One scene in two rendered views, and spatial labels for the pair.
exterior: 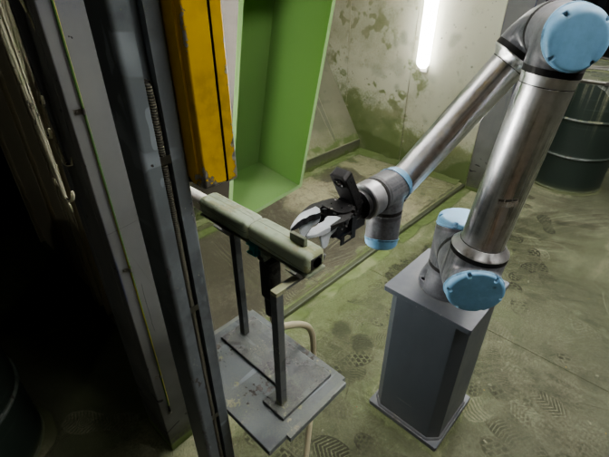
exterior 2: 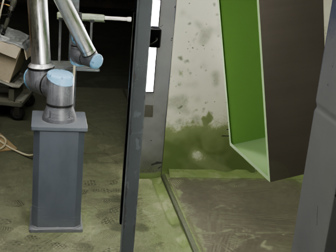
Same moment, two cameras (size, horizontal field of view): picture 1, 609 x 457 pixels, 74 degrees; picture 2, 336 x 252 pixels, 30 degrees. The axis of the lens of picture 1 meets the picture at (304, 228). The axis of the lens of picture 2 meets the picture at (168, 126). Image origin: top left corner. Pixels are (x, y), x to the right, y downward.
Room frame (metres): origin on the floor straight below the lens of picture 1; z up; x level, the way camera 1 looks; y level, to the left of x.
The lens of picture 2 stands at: (3.52, -2.91, 1.74)
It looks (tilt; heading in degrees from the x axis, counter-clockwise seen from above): 18 degrees down; 125
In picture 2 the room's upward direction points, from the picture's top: 5 degrees clockwise
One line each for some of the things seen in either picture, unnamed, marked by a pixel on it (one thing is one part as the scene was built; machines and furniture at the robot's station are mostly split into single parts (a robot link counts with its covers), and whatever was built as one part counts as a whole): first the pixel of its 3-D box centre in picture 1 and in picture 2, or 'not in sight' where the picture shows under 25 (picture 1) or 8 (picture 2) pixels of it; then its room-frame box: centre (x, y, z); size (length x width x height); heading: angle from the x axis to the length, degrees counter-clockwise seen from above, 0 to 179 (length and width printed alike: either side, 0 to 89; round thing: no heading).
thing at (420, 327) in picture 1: (431, 349); (57, 171); (1.07, -0.49, 0.32); 0.31 x 0.31 x 0.64; 47
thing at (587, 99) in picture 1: (580, 131); not in sight; (3.24, -2.26, 0.44); 0.59 x 0.58 x 0.89; 151
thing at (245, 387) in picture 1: (259, 370); (74, 65); (0.60, 0.10, 0.78); 0.31 x 0.23 x 0.01; 47
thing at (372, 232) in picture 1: (382, 224); (79, 55); (0.94, -0.21, 0.96); 0.12 x 0.09 x 0.12; 172
